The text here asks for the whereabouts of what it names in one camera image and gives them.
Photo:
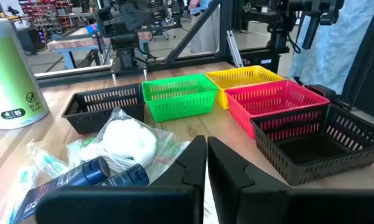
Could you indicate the black computer tower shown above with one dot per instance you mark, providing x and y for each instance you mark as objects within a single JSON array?
[{"x": 31, "y": 40}]

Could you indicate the yellow slotted plastic basket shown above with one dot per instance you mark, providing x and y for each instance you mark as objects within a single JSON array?
[{"x": 221, "y": 98}]

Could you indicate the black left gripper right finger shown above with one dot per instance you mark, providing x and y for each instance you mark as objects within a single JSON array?
[{"x": 298, "y": 208}]

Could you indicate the silver aluminium bracket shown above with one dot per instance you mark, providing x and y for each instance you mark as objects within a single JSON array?
[{"x": 235, "y": 49}]

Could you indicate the light blue plastic sheet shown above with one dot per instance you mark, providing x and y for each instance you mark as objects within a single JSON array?
[{"x": 330, "y": 46}]

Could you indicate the person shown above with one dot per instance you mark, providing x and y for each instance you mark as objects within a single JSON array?
[{"x": 207, "y": 34}]

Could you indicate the black slotted plastic basket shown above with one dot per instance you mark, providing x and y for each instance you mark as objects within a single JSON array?
[
  {"x": 298, "y": 172},
  {"x": 84, "y": 123}
]

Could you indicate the green slotted plastic basket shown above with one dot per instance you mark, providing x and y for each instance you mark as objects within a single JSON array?
[{"x": 180, "y": 109}]

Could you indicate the red slotted plastic basket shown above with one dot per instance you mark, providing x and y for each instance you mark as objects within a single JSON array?
[{"x": 239, "y": 115}]

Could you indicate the green white wipes canister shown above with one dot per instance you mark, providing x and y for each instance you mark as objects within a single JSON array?
[{"x": 9, "y": 77}]

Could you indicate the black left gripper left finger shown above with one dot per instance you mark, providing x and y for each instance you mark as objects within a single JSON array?
[{"x": 127, "y": 205}]

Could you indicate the background black robot arm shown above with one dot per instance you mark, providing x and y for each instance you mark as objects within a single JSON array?
[{"x": 278, "y": 34}]

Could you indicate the red parts bin shelf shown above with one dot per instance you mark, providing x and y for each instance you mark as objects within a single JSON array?
[{"x": 46, "y": 15}]

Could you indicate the wooden workbench blue legs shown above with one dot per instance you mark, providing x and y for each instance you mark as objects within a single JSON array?
[{"x": 77, "y": 43}]

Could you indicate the dark blue shave cream tube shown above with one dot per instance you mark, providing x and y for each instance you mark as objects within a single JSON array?
[
  {"x": 133, "y": 175},
  {"x": 81, "y": 175}
]

